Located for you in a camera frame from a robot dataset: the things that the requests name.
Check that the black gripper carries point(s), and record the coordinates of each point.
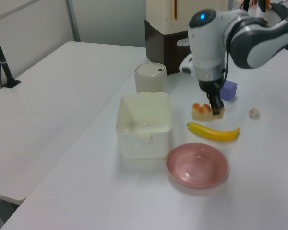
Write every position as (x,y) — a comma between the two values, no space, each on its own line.
(210,86)

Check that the toy bread with orange glaze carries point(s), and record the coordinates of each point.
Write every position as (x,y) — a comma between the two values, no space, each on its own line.
(201,113)

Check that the white black Franka robot arm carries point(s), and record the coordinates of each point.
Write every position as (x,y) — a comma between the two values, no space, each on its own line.
(206,43)

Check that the pink plastic plate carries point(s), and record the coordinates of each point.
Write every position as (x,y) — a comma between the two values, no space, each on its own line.
(196,167)

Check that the purple cube block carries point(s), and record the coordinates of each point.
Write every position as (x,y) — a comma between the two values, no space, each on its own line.
(229,92)

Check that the yellow toy banana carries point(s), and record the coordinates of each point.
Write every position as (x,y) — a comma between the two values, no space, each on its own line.
(216,134)

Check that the small crumpled pale object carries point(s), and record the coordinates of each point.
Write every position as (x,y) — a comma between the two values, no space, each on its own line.
(254,113)

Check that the small beige lidded trash can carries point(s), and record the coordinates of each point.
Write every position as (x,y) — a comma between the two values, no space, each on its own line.
(150,82)

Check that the dark brown wooden drawer box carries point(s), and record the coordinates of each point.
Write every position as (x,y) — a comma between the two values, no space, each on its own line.
(156,48)

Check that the cream square plastic tub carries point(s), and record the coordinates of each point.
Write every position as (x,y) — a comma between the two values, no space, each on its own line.
(144,146)

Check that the black keyboard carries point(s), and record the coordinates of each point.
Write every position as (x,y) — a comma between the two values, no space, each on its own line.
(280,9)

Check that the black clamped pole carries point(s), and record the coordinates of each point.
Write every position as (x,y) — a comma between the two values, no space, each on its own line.
(4,64)

